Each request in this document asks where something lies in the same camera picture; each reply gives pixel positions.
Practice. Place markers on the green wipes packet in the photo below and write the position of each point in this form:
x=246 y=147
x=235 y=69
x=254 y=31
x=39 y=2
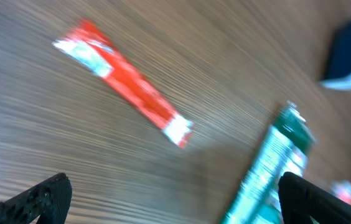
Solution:
x=284 y=149

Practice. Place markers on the red white candy stick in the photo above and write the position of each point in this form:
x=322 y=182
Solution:
x=86 y=44

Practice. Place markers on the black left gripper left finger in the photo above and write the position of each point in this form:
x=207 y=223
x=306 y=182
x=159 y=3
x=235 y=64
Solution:
x=47 y=202

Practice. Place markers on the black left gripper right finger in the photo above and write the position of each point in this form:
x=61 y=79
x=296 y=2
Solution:
x=303 y=202

